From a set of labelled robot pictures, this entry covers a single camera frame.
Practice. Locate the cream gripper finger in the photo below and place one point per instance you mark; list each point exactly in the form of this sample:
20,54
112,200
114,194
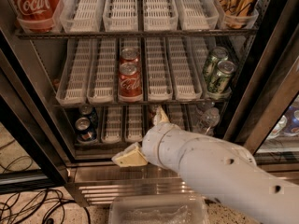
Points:
160,116
130,157

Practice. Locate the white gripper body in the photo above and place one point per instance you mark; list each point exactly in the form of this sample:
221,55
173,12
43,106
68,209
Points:
151,145

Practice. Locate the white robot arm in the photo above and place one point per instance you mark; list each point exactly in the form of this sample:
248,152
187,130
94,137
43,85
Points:
220,170

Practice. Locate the rear orange soda can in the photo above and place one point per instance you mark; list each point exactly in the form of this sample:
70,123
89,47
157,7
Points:
152,112

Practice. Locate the steel fridge base grille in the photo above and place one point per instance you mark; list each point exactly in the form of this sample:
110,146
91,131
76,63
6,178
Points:
99,184

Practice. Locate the front blue pepsi can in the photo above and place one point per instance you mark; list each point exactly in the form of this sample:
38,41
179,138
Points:
85,130

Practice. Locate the blue pepsi can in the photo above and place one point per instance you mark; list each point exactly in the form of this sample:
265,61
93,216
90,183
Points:
90,113
85,130

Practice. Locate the rear blue pepsi can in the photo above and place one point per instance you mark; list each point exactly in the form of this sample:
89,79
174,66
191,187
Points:
90,113

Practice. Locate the front green soda can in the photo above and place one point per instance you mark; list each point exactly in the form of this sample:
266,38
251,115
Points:
221,77

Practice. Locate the green soda can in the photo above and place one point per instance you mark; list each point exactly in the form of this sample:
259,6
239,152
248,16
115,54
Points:
214,56
221,77

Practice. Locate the rear green soda can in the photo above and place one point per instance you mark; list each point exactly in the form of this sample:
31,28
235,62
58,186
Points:
214,56

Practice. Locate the black fridge door left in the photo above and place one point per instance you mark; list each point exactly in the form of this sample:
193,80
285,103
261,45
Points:
19,120

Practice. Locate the glass fridge door right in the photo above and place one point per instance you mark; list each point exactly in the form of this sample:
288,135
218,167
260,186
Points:
265,86

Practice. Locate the white can behind glass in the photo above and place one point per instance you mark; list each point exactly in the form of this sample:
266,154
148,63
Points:
278,128

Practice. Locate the blue can behind glass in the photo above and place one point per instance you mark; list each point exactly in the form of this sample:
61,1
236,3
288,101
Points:
292,125

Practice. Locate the large red coke can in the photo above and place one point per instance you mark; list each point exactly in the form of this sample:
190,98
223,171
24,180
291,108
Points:
37,16

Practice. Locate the clear plastic water bottle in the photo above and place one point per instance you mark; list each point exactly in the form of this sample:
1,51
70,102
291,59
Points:
206,118

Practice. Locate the clear plastic bin on floor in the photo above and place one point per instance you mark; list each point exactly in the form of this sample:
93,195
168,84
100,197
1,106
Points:
159,209

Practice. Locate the gold brown cans top right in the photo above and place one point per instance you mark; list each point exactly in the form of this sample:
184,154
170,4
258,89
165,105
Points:
236,14

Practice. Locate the middle wire shelf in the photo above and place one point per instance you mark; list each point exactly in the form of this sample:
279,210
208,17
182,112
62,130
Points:
73,104

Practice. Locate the wire shelf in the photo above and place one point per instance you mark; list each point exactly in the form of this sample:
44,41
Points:
73,104
63,35

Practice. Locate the top wire shelf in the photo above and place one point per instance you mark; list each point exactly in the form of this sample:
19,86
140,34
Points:
63,35

